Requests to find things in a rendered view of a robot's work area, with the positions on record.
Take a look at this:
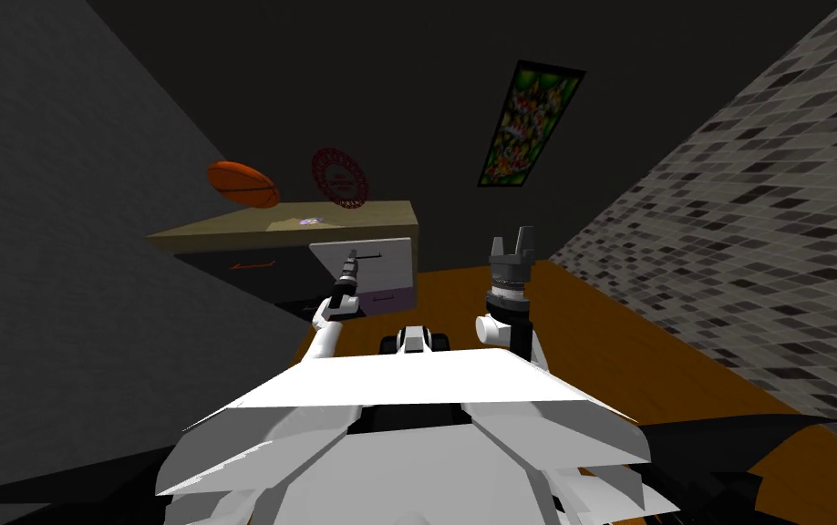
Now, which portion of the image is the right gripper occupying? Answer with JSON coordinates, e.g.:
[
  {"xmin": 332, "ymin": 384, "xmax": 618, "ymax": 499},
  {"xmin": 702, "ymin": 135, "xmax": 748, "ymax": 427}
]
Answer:
[{"xmin": 488, "ymin": 225, "xmax": 537, "ymax": 276}]

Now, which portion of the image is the pale grey drawer front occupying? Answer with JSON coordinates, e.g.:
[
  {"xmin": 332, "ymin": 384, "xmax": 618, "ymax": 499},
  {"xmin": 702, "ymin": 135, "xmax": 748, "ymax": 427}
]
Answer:
[{"xmin": 308, "ymin": 236, "xmax": 417, "ymax": 317}]

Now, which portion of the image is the red round plate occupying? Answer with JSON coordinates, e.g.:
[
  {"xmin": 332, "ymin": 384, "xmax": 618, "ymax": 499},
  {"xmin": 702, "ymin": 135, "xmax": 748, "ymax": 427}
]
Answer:
[{"xmin": 310, "ymin": 147, "xmax": 372, "ymax": 211}]

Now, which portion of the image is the tan top drawer cupboard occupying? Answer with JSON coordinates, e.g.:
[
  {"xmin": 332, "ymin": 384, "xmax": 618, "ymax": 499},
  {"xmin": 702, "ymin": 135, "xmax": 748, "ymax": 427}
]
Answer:
[{"xmin": 144, "ymin": 200, "xmax": 420, "ymax": 319}]

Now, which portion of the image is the orange basketball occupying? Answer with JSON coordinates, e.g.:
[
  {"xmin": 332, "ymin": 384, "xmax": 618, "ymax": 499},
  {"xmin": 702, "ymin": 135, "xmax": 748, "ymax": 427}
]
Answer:
[{"xmin": 204, "ymin": 160, "xmax": 283, "ymax": 211}]

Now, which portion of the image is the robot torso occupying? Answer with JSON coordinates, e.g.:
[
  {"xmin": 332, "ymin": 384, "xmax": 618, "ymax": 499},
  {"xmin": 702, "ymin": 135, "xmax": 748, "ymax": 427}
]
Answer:
[{"xmin": 155, "ymin": 325, "xmax": 654, "ymax": 525}]

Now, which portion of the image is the green framed wall picture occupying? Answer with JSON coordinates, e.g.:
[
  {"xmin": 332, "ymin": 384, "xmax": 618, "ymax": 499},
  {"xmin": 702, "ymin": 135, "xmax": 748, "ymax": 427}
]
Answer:
[{"xmin": 476, "ymin": 58, "xmax": 587, "ymax": 190}]

